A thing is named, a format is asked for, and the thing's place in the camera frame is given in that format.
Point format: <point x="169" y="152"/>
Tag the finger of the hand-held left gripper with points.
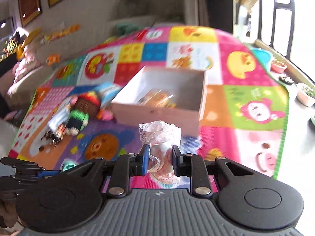
<point x="48" y="174"/>
<point x="19" y="161"/>

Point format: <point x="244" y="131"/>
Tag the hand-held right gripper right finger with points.
<point x="176" y="161"/>

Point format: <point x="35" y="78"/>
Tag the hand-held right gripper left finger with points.
<point x="145" y="161"/>

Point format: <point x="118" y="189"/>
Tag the teal pacifier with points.
<point x="68" y="166"/>

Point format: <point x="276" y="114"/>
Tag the pink lace doll dress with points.
<point x="160" y="132"/>

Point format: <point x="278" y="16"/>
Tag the black hair clip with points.
<point x="50" y="137"/>

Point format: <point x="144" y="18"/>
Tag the pink cardboard box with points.
<point x="157" y="115"/>

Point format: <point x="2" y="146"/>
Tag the pale blue box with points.
<point x="59" y="118"/>

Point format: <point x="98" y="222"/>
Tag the crochet doll with brown hair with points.
<point x="78" y="123"/>

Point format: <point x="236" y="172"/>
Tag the pink teal toy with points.
<point x="105" y="115"/>

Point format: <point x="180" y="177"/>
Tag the pink blue printed packet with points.
<point x="109" y="93"/>

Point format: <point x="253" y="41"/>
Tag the orange patterned packet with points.
<point x="155" y="98"/>

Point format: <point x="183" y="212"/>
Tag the small orange toy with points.
<point x="53" y="59"/>

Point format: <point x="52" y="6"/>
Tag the colourful cartoon play mat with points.
<point x="246" y="54"/>

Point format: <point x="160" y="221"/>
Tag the teal cloth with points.
<point x="128" y="28"/>

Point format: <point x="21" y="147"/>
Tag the blue plastic basin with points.
<point x="262" y="57"/>

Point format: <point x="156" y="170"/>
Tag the row of orange toys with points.
<point x="61" y="32"/>

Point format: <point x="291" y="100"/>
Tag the pink flower pot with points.
<point x="278" y="66"/>

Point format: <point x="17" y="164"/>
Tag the low white plant pot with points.
<point x="306" y="95"/>

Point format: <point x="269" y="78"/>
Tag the beige curtain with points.
<point x="194" y="2"/>

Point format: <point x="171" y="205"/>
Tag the black window frame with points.
<point x="295" y="17"/>

